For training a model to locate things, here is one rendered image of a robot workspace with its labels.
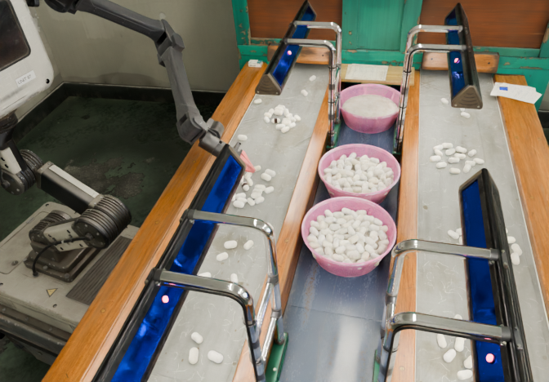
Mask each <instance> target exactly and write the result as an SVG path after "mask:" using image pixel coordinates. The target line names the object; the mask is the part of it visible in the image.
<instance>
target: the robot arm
mask: <svg viewBox="0 0 549 382"><path fill-rule="evenodd" d="M44 2H45V3H46V4H47V5H48V6H49V7H50V8H51V9H53V10H54V11H58V12H60V13H66V12H68V13H71V14H75V13H76V11H84V12H88V13H91V14H93V15H96V16H99V17H102V18H104V19H107V20H109V21H112V22H114V23H116V24H120V25H122V26H124V27H126V28H129V29H132V30H134V31H136V32H138V33H142V34H144V35H145V36H147V37H149V38H151V39H152V40H153V41H154V44H155V46H156V49H157V52H158V53H157V57H158V63H159V64H160V65H162V66H163V67H165V68H166V70H167V75H168V79H169V82H170V85H171V89H172V94H173V98H174V101H175V105H176V118H177V123H176V126H177V130H178V133H179V136H180V137H181V138H182V139H183V140H184V141H185V142H186V143H187V142H188V143H190V144H191V145H192V144H193V143H194V142H195V141H196V140H197V139H199V143H198V145H199V147H201V148H202V149H204V150H206V151H207V152H209V153H210V154H212V155H213V156H215V157H217V156H218V154H219V152H220V151H221V149H222V148H223V146H224V145H225V144H226V142H224V141H223V140H220V138H221V136H222V134H223V132H224V126H223V125H222V123H220V122H218V121H214V120H213V119H211V118H209V119H208V120H207V121H206V122H205V121H204V120H203V117H202V116H201V115H200V113H199V110H198V109H197V107H196V105H195V102H194V98H193V96H192V92H191V90H190V85H189V81H188V78H187V75H186V72H185V67H184V64H183V59H182V56H183V55H182V51H183V50H184V49H185V45H184V42H183V39H182V37H181V36H180V35H179V34H178V33H175V32H174V30H173V29H172V27H171V26H170V24H169V23H168V22H167V21H166V20H164V19H161V20H154V19H151V18H149V17H146V16H143V15H141V14H139V13H137V12H134V11H132V10H130V9H127V8H126V7H122V6H120V5H118V4H117V3H114V2H111V1H110V0H44ZM27 5H28V7H39V5H40V3H39V0H30V2H29V3H28V4H27ZM240 145H241V143H240V142H237V143H236V145H235V146H234V147H232V146H231V147H232V148H233V149H234V151H235V152H236V153H237V154H238V155H239V156H240V157H241V158H242V160H243V161H244V162H245V164H246V170H245V171H246V172H251V173H254V172H255V170H256V169H255V168H254V166H253V165H252V164H251V162H250V160H249V159H248V156H247V154H246V153H245V151H243V150H242V149H241V150H240V151H238V149H239V146H240Z"/></svg>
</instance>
